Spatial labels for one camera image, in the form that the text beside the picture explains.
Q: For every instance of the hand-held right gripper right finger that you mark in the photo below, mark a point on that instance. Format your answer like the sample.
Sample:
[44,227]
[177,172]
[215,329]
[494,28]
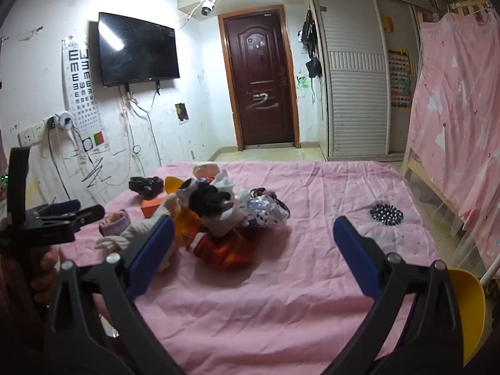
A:
[353,250]

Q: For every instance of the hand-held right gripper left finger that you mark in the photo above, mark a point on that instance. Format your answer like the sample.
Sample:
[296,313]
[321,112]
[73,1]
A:
[154,254]

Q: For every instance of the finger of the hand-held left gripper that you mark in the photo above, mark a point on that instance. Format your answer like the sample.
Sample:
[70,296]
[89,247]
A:
[18,179]
[88,213]

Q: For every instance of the orange box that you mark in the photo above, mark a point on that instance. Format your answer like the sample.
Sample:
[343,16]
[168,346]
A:
[150,208]

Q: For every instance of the yellow plastic bin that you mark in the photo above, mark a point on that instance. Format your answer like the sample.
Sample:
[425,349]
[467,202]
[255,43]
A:
[466,312]

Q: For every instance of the person's left hand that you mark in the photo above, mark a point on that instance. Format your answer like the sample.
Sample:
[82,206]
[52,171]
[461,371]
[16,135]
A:
[43,273]

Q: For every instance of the purple sock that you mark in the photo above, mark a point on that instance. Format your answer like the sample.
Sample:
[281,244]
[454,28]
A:
[114,222]

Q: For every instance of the white knit sock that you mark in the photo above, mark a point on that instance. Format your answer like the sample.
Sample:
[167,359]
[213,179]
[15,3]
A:
[134,231]

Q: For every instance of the black dotted round patch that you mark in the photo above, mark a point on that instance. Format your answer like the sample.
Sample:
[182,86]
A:
[386,214]

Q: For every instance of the yellow plastic cup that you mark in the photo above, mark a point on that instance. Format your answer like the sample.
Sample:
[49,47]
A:
[174,185]

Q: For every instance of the white plug adapter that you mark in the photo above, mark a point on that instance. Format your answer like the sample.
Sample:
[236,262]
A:
[64,121]

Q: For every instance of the spotted plastic bag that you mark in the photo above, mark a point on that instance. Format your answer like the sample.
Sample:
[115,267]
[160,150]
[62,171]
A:
[267,211]

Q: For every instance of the pink bedsheet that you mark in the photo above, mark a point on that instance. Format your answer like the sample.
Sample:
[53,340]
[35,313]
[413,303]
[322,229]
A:
[273,300]

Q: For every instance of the beige round bun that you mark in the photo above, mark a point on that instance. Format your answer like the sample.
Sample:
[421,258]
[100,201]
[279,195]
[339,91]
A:
[205,170]

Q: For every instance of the eye chart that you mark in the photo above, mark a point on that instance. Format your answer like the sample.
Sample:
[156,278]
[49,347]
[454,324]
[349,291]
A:
[80,86]

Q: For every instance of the pink printed curtain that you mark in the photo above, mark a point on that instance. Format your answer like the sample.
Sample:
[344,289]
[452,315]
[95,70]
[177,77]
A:
[457,125]

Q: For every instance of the white slatted wardrobe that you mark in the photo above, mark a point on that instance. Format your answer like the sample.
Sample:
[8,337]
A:
[351,86]

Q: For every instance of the colourful chart poster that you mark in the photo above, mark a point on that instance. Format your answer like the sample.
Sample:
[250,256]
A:
[399,78]

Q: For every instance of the small hanging black bag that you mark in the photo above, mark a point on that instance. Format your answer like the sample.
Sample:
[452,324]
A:
[313,68]

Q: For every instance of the dark brown door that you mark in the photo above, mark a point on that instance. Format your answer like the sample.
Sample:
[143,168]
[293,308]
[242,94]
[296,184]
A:
[259,78]

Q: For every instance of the hanging black bags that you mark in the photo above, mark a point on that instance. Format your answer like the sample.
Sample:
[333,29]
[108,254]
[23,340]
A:
[310,31]

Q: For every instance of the yellow sticker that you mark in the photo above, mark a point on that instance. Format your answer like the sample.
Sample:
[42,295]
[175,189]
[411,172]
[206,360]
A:
[386,22]

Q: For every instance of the white wall socket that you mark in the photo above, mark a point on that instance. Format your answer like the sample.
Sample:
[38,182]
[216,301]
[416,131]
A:
[29,134]

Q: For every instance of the small dark wall picture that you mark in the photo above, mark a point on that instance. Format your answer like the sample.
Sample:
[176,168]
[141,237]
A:
[181,112]

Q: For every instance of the black wall television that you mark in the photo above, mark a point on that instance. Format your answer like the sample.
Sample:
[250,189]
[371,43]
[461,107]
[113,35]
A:
[136,47]

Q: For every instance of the white security camera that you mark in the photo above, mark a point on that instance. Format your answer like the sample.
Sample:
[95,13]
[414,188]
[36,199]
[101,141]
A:
[207,6]

